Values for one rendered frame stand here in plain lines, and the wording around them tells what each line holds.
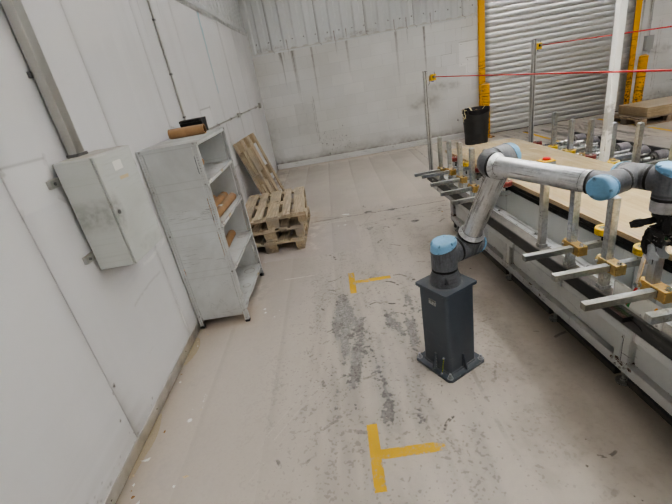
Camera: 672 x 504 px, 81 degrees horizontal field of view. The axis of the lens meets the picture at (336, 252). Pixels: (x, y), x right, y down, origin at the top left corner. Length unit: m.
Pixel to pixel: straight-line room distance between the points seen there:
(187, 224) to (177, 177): 0.37
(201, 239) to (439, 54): 7.41
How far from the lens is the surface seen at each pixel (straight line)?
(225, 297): 3.49
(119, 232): 2.42
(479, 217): 2.26
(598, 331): 2.85
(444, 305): 2.36
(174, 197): 3.24
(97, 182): 2.37
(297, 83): 9.30
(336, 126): 9.34
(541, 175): 1.77
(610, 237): 2.13
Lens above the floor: 1.83
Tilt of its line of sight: 24 degrees down
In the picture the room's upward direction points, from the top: 10 degrees counter-clockwise
